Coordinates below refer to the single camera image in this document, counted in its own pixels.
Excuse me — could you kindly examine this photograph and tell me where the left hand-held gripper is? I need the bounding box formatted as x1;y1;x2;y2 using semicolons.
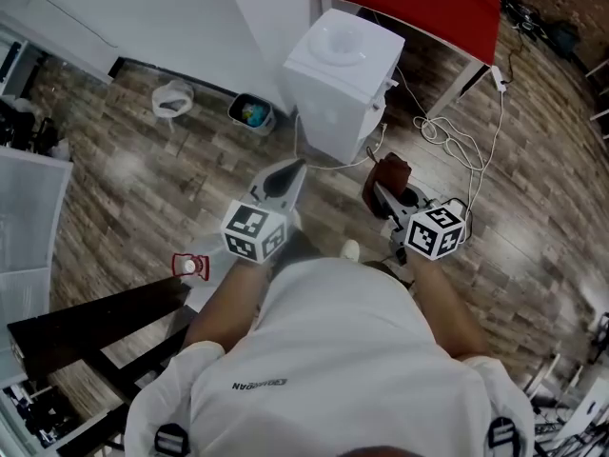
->
221;158;309;266

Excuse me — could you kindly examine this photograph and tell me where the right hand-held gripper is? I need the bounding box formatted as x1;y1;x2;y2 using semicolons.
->
373;181;467;261

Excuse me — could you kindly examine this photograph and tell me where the brown cleaning cloth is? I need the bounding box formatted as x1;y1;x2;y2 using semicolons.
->
363;152;412;219

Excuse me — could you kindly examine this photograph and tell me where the white water dispenser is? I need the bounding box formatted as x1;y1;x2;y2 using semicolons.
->
282;8;406;166

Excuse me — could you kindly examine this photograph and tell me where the person's right forearm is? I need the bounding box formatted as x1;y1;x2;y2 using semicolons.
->
407;252;489;364

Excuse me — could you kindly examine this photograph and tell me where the person's left forearm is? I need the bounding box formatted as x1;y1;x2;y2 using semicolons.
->
183;254;270;351

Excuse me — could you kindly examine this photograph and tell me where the clear water bottle red cap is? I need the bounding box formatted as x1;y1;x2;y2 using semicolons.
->
169;233;232;285

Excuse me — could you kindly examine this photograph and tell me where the grey trash bin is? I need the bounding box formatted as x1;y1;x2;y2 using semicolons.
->
226;91;277;137

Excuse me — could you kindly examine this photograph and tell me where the white plastic bag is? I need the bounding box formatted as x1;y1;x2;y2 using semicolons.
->
150;79;195;133

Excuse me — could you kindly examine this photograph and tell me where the white power strip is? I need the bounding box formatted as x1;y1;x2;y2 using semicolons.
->
489;64;509;92

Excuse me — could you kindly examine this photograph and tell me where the person's white t-shirt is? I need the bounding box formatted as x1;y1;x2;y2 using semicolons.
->
123;254;537;457

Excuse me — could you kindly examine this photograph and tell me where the white table with red cover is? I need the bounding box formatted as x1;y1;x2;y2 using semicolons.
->
307;0;504;118

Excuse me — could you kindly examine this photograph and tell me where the dark backpack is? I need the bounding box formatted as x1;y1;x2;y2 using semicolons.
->
545;20;585;61

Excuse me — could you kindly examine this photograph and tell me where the frosted glass partition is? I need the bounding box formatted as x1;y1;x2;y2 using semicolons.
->
0;148;73;385

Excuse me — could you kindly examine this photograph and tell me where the white extension cable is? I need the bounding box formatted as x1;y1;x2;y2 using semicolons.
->
411;67;506;211

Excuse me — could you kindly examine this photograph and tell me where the tangle of black cables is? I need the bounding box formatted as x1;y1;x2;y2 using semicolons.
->
499;0;548;42

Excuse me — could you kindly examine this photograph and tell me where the white metal frame table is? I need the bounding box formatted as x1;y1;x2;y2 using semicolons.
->
583;57;609;140

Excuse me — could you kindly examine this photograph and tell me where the right black shoulder strap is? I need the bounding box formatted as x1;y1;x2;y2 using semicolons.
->
485;416;521;457

